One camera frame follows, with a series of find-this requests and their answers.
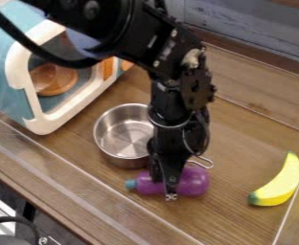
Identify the silver pot with handle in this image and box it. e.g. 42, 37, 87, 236
93, 102, 216, 170

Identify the yellow toy banana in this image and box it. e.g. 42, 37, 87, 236
249, 151, 299, 207

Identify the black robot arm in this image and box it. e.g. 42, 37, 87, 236
22, 0, 217, 200

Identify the orange plate inside microwave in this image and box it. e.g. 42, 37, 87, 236
30, 63, 78, 97

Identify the black cable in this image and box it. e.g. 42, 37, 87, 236
0, 0, 115, 70

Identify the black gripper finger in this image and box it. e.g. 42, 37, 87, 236
161, 159, 185, 201
150, 154, 164, 183

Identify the blue white toy microwave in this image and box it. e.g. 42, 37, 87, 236
0, 0, 134, 135

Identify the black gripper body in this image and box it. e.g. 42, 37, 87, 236
147, 80, 210, 167

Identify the purple toy eggplant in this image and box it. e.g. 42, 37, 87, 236
126, 167, 210, 196

